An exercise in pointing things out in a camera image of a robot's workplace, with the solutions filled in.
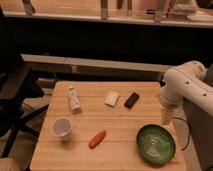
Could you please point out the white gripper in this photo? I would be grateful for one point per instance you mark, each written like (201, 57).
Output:
(166, 115)

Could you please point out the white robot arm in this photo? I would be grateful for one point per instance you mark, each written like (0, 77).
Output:
(185, 81)

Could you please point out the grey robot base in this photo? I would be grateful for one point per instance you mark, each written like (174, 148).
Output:
(199, 114)

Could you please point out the green ribbed bowl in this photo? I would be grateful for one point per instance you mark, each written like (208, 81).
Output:
(155, 144)

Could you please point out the black rectangular block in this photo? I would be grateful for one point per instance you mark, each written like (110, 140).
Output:
(129, 103)

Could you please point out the white tube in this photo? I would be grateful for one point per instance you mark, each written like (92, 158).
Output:
(73, 100)

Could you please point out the white paper cup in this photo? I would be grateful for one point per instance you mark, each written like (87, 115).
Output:
(62, 128)

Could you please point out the black office chair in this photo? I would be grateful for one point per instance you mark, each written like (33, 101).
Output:
(16, 84)

